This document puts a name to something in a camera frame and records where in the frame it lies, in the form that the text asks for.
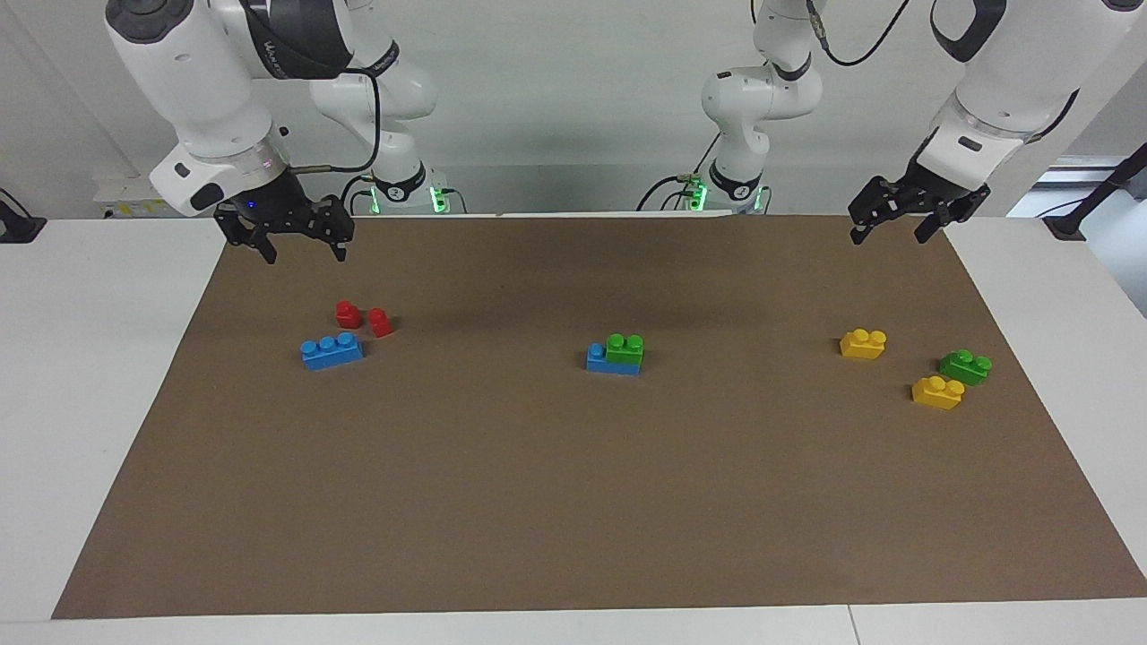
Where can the red single-stud block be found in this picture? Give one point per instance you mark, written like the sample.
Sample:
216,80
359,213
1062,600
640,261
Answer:
381,323
348,314

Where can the blue three-stud block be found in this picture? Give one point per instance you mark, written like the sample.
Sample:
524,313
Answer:
332,353
596,360

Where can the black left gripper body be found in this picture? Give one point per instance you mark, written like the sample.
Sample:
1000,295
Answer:
914,193

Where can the black stand with pole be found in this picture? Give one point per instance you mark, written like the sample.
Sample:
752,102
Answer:
1066,224

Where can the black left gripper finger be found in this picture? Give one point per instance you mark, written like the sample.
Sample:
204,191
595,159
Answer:
860,232
927,229

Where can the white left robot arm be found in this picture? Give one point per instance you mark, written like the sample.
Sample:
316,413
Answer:
1004,90

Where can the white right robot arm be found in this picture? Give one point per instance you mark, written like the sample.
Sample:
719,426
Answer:
197,90

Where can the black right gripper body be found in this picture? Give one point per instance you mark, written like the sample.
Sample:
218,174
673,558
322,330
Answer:
278,210

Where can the yellow two-stud block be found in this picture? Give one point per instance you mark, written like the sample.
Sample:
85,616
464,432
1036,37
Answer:
937,393
863,345

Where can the green two-stud block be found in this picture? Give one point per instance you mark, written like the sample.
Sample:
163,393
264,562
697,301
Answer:
965,368
625,349

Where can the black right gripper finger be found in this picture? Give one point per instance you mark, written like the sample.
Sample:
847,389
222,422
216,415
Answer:
338,246
266,246

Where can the white power strip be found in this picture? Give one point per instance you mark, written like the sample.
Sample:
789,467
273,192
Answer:
125,193

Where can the brown table mat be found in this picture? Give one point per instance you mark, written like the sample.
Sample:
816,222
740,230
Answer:
573,493

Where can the black table clamp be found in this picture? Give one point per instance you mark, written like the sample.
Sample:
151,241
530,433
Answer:
18,228

